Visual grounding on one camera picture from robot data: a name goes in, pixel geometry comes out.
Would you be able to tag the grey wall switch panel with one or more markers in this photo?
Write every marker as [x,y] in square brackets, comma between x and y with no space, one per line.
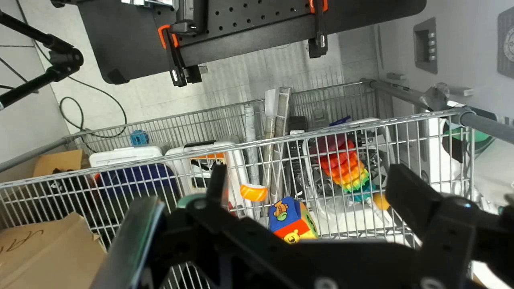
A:
[425,45]

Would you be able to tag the black perforated table board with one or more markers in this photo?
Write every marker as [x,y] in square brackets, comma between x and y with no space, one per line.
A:
[133,39]

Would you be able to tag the blue and white container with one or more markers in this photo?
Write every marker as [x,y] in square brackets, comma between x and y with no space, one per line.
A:
[130,172]

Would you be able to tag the rainbow stacking ring toy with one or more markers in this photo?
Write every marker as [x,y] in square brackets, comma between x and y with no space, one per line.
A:
[340,163]

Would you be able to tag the colourful plush bear cube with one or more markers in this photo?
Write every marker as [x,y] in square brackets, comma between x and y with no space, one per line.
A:
[290,220]

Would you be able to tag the brown cardboard box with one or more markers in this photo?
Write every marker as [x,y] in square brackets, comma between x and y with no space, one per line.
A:
[61,254]

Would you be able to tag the wire mesh shelf basket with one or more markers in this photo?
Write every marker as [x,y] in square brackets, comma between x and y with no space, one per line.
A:
[265,142]

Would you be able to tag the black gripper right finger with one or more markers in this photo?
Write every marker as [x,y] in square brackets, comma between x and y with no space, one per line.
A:
[411,198]

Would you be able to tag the orange plastic cup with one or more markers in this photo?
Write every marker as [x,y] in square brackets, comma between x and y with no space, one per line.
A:
[253,193]

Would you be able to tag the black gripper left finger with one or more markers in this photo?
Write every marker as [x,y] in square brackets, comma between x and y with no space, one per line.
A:
[216,182]

